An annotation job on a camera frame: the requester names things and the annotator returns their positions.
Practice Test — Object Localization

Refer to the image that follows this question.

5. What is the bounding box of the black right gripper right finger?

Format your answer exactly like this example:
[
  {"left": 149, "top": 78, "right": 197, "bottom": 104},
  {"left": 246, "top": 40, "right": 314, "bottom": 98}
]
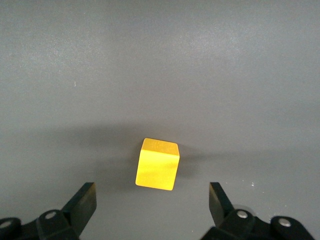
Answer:
[{"left": 209, "top": 181, "right": 316, "bottom": 240}]

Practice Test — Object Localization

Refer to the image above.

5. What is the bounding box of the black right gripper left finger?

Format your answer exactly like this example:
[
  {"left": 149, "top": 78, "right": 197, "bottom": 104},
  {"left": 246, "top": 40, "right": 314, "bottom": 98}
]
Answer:
[{"left": 0, "top": 181, "right": 98, "bottom": 240}]

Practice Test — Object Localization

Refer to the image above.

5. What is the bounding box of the yellow wooden cube block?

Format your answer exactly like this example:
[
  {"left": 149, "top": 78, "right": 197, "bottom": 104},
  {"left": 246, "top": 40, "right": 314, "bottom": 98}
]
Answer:
[{"left": 134, "top": 137, "right": 181, "bottom": 192}]

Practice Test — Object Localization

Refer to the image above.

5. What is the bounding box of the grey table cover sheet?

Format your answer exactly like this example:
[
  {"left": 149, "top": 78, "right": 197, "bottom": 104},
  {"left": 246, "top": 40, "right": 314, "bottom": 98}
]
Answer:
[{"left": 0, "top": 0, "right": 320, "bottom": 240}]

